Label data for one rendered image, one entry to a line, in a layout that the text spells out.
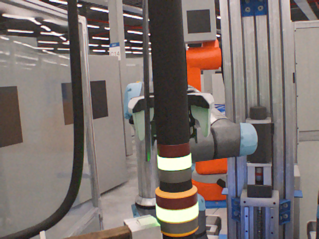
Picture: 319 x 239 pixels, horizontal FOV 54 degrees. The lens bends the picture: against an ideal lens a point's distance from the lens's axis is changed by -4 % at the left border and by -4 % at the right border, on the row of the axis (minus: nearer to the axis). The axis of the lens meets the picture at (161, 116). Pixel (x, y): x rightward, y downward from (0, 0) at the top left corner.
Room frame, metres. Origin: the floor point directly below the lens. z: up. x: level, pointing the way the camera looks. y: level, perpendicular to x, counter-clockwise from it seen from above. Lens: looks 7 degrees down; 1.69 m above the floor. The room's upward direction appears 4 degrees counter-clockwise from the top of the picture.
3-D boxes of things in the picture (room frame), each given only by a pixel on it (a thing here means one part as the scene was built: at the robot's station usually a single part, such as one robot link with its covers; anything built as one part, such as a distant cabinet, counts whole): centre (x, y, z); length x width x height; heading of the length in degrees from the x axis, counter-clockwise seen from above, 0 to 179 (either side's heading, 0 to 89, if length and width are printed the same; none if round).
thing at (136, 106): (0.44, 0.03, 1.64); 0.09 x 0.03 x 0.06; 155
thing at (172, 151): (0.32, -0.01, 1.62); 0.03 x 0.03 x 0.01
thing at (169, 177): (0.32, -0.01, 1.60); 0.03 x 0.03 x 0.01
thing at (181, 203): (0.32, -0.01, 1.57); 0.04 x 0.04 x 0.01
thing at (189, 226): (0.32, -0.01, 1.54); 0.04 x 0.04 x 0.01
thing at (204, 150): (0.70, -0.05, 1.54); 0.11 x 0.08 x 0.11; 101
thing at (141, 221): (0.31, 0.02, 1.54); 0.02 x 0.02 x 0.02; 22
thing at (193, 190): (0.32, -0.01, 1.56); 0.04 x 0.04 x 0.05
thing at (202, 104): (0.43, -0.06, 1.64); 0.09 x 0.03 x 0.06; 18
